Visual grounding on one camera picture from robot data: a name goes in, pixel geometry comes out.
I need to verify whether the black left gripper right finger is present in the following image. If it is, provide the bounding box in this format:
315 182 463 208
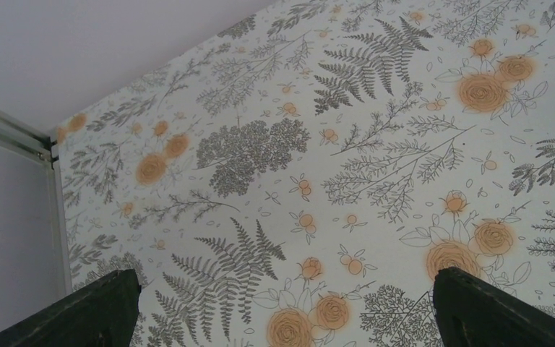
432 267 555 346

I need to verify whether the floral patterned table mat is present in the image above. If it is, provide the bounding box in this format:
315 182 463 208
58 1 555 346

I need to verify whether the aluminium frame post left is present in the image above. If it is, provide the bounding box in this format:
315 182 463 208
0 110 72 298

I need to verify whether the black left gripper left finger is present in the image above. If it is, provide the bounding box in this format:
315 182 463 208
0 269 142 346

